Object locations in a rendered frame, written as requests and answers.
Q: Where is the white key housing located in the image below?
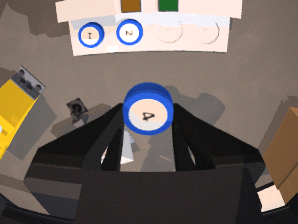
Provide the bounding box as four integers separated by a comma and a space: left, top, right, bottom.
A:
57, 98, 135, 164

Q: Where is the small open brown cardboard box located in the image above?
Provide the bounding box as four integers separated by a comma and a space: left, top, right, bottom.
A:
262, 107, 298, 205

